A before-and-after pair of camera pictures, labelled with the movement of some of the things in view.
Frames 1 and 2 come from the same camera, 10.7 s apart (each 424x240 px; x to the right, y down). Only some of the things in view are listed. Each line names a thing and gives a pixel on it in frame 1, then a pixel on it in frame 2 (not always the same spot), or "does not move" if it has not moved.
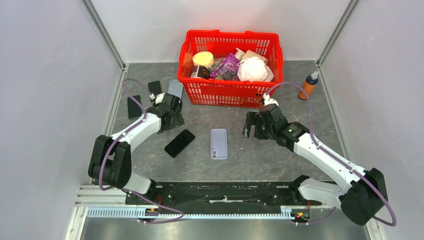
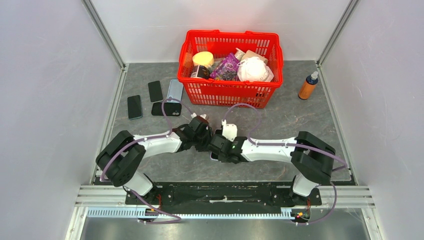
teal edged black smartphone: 134,110 does not move
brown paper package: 249,53 does not move
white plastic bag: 252,69 does not move
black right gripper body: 268,130 → 222,159
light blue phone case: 176,88 does not move
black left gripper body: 177,111 → 201,141
